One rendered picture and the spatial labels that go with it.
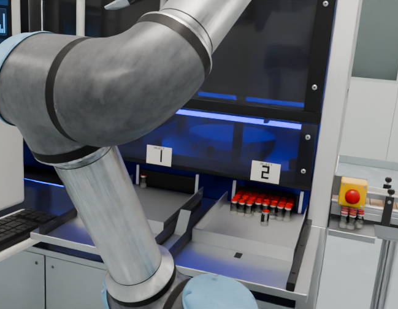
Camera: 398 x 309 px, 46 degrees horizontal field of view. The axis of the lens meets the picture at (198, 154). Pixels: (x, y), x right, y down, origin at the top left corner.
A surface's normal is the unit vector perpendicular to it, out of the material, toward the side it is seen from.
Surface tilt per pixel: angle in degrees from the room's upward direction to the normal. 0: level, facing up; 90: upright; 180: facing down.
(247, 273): 0
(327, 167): 90
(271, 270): 0
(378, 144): 90
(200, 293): 8
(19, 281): 90
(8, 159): 90
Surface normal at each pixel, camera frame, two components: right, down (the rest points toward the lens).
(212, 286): 0.18, -0.93
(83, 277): -0.32, 0.21
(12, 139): 0.90, 0.17
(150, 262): 0.78, 0.22
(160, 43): 0.22, -0.32
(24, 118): -0.51, 0.65
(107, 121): 0.09, 0.62
